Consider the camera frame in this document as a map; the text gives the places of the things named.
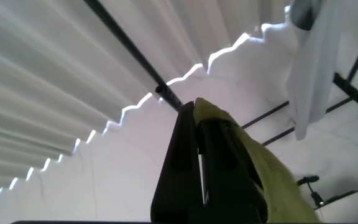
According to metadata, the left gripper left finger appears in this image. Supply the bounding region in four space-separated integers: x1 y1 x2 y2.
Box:
150 101 203 223

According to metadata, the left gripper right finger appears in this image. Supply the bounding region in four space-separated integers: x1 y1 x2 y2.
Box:
197 119 269 223

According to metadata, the green garment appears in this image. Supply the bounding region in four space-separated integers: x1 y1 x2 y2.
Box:
193 97 321 223

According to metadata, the black clothes rack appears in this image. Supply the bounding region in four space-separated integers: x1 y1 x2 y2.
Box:
82 0 358 147

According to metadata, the white curtain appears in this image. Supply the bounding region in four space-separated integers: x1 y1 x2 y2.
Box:
0 0 291 203

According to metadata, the thin black cable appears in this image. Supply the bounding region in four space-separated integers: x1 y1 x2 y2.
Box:
314 182 358 211

